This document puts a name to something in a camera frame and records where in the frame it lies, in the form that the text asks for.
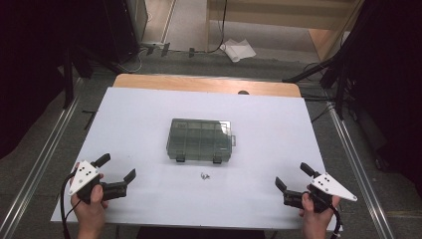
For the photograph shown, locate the dark computer tower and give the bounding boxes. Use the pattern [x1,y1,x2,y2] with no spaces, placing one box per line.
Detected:
[102,0,149,65]

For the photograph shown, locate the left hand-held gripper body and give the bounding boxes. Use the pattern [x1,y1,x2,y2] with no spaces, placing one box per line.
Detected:
[68,160,129,204]

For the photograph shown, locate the black curtain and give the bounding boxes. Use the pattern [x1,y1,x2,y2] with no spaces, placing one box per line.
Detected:
[342,0,422,188]
[0,0,112,161]

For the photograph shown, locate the person's left hand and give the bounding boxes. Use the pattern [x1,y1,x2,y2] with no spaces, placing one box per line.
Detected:
[70,183,109,232]

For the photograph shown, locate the clear plastic compartment box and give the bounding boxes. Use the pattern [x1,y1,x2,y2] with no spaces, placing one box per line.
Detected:
[165,118,238,164]

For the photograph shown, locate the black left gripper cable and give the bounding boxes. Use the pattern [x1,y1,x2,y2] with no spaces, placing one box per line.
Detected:
[60,170,83,239]

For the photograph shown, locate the light wooden shelf frame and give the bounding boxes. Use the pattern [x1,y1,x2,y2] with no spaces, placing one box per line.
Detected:
[205,0,366,62]

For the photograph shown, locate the white board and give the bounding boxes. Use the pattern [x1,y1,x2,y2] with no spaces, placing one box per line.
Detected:
[50,87,343,232]

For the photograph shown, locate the white power strip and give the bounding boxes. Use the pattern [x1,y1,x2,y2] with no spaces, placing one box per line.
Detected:
[140,40,166,50]

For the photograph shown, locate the black hex key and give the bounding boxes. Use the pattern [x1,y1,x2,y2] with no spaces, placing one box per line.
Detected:
[82,110,99,131]

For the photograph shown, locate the black metal stand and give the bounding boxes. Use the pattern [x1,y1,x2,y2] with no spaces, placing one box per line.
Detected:
[62,43,96,110]
[282,53,349,121]

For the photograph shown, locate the thin black floor cable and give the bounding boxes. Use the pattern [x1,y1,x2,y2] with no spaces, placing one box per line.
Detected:
[206,0,230,55]

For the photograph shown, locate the person's right hand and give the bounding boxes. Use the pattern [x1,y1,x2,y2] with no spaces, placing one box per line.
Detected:
[298,191,341,231]

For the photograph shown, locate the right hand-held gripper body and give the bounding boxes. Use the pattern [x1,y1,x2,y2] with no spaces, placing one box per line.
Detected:
[283,171,358,214]

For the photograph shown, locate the white floor cable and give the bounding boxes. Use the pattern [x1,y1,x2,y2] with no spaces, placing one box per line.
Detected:
[123,48,148,74]

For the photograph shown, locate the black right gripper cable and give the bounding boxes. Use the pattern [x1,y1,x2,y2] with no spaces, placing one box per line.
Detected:
[329,203,343,239]

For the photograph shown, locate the crumpled white paper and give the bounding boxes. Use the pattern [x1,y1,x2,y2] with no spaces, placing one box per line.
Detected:
[219,38,258,64]

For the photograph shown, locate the metal floor rail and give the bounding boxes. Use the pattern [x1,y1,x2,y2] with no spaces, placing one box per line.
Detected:
[0,78,85,239]
[325,100,396,239]

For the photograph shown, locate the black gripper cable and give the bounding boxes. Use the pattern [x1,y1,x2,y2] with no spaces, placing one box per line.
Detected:
[60,170,83,239]
[329,203,343,239]

